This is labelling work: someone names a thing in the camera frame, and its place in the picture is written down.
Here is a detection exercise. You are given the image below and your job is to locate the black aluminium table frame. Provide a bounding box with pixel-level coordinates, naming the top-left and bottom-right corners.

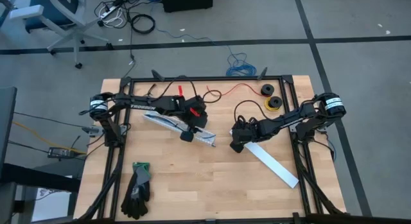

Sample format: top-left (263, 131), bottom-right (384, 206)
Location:
top-left (73, 68), bottom-right (349, 224)

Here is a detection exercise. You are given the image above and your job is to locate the black grey work glove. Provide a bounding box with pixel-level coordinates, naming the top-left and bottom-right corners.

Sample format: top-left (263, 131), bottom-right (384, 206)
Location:
top-left (121, 162), bottom-right (152, 220)

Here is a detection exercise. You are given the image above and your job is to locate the white duct cover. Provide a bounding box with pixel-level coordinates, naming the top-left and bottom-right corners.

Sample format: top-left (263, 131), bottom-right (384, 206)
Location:
top-left (229, 130), bottom-right (300, 189)

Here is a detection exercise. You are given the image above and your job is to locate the blue cable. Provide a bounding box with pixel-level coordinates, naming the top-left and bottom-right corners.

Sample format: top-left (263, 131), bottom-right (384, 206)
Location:
top-left (225, 52), bottom-right (258, 77)
top-left (150, 113), bottom-right (215, 141)

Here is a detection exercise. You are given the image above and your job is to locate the white slotted cable duct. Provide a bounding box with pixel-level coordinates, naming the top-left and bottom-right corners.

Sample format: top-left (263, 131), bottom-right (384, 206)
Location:
top-left (142, 110), bottom-right (217, 148)

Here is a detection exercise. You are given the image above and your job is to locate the thin red wire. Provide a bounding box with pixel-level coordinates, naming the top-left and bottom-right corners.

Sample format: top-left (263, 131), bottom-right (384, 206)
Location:
top-left (206, 83), bottom-right (263, 98)

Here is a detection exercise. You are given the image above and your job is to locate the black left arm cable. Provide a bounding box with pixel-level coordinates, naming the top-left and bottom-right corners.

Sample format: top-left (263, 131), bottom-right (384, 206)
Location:
top-left (149, 75), bottom-right (223, 105)

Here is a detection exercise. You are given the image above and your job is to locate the black wire cutter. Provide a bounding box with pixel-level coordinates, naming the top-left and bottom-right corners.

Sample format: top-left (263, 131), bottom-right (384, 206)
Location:
top-left (144, 84), bottom-right (158, 98)

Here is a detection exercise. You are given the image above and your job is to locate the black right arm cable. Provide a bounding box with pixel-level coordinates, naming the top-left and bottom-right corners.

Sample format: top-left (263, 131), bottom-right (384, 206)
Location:
top-left (233, 99), bottom-right (274, 122)

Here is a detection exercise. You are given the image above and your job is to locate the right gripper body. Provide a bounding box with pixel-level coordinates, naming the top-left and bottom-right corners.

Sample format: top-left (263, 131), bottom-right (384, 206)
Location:
top-left (231, 119), bottom-right (258, 144)

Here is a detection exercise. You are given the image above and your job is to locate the dark grey desk panel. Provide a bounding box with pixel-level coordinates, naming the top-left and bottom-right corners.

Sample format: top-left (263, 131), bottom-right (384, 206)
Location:
top-left (0, 85), bottom-right (17, 173)

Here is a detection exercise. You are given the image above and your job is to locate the white office chair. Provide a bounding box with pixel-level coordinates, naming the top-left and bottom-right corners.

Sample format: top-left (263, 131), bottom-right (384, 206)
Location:
top-left (8, 0), bottom-right (112, 70)

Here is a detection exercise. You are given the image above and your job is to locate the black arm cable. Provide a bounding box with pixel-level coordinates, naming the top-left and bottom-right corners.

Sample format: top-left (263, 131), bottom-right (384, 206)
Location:
top-left (233, 99), bottom-right (274, 122)
top-left (149, 75), bottom-right (223, 105)

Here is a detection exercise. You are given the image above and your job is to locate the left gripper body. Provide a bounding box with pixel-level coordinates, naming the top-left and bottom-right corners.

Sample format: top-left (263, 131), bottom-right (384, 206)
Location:
top-left (179, 95), bottom-right (209, 131)

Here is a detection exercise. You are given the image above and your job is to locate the black box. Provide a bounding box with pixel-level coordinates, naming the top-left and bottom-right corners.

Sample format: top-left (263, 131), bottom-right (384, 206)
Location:
top-left (161, 0), bottom-right (214, 13)

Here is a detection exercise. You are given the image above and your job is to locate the black side desk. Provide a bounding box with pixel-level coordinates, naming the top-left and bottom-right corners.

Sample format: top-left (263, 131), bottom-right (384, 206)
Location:
top-left (0, 162), bottom-right (81, 224)

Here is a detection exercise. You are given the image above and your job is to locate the yellow floor cable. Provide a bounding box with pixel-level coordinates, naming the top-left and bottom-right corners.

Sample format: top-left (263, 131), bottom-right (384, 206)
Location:
top-left (12, 121), bottom-right (87, 155)

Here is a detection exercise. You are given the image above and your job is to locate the grey metal clamp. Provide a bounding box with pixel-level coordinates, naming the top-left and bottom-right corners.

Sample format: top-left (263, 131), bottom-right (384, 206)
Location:
top-left (82, 126), bottom-right (101, 137)

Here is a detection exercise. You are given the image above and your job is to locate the black coiled cable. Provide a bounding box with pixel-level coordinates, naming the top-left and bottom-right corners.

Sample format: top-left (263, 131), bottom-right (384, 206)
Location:
top-left (130, 13), bottom-right (157, 35)

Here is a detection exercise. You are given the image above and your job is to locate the white power strip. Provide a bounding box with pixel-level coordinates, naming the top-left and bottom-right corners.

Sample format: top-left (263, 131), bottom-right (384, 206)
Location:
top-left (98, 1), bottom-right (125, 20)

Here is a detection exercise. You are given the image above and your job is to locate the blue coiled cable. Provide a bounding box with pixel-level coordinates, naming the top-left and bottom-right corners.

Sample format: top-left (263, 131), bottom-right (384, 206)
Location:
top-left (225, 52), bottom-right (258, 77)

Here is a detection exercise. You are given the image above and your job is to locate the black power adapter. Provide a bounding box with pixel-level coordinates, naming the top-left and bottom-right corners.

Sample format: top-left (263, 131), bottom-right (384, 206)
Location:
top-left (47, 146), bottom-right (74, 159)

